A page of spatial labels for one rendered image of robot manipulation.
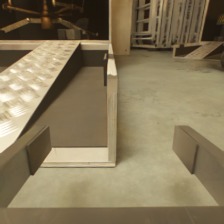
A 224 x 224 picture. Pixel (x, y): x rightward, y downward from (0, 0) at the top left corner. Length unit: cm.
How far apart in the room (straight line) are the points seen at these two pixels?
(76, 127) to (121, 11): 210
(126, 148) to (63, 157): 11
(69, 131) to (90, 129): 4
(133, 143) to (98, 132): 7
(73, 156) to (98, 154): 4
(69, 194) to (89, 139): 10
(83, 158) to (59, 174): 4
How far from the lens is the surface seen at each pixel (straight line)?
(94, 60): 97
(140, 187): 23
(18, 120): 36
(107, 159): 25
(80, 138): 29
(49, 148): 17
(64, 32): 114
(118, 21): 231
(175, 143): 17
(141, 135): 33
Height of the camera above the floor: 17
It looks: 24 degrees down
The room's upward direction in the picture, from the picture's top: straight up
